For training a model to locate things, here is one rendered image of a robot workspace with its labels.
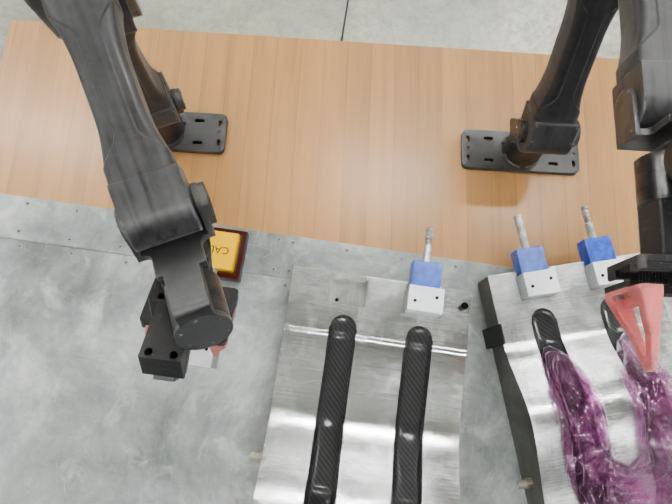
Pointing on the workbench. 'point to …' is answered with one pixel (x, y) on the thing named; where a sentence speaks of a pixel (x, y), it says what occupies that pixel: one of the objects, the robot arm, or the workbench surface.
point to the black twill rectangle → (494, 336)
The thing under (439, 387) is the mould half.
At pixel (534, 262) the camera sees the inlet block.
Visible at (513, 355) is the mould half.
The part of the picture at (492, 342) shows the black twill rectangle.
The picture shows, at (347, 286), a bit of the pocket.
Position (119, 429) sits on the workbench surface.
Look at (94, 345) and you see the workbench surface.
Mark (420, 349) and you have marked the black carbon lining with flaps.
